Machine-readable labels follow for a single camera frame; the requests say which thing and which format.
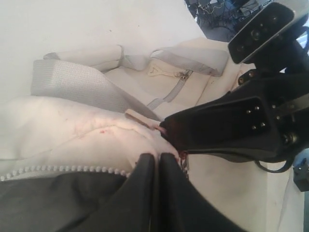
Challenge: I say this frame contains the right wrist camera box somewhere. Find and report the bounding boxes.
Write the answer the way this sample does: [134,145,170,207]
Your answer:
[228,0,309,64]

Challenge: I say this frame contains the white duffel bag grey straps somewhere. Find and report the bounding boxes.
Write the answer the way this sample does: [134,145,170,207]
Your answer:
[0,38,297,232]

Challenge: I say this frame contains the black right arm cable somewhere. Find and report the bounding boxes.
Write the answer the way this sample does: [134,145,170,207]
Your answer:
[255,154,296,174]

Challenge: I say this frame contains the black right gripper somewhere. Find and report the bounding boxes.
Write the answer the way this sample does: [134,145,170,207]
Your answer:
[160,69,309,173]

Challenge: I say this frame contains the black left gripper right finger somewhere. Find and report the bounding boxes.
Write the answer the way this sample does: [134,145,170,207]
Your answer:
[159,152,295,232]

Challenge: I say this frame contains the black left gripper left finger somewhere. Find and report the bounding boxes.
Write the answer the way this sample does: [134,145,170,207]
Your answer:
[89,154,155,232]

